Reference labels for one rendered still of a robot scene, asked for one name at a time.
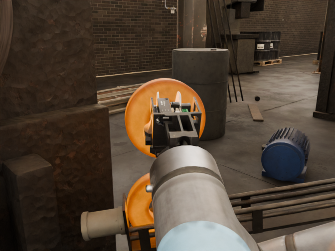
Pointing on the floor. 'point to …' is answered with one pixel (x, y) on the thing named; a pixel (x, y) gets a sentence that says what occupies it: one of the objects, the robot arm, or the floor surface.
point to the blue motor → (286, 155)
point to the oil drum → (206, 83)
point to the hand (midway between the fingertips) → (165, 109)
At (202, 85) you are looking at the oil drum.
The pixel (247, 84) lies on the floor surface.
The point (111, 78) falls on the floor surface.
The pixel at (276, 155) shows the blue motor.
